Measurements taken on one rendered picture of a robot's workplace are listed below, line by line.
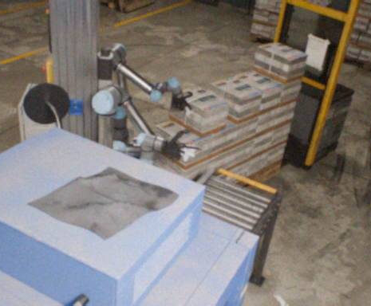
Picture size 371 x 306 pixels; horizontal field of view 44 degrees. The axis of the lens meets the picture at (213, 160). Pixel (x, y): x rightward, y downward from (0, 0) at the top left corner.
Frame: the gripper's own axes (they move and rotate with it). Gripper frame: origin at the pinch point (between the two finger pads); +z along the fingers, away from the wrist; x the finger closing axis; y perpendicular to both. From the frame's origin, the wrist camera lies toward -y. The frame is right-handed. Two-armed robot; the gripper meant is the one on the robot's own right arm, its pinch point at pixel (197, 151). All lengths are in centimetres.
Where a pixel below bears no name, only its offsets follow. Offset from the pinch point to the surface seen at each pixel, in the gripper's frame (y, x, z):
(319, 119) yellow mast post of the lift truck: 31, -221, 61
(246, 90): -2, -141, -3
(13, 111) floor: 100, -187, -264
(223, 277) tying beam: -16, 117, 45
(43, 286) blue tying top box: -15, 144, 2
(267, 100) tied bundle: 7, -157, 14
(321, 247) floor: 108, -119, 92
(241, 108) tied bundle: 9, -125, -2
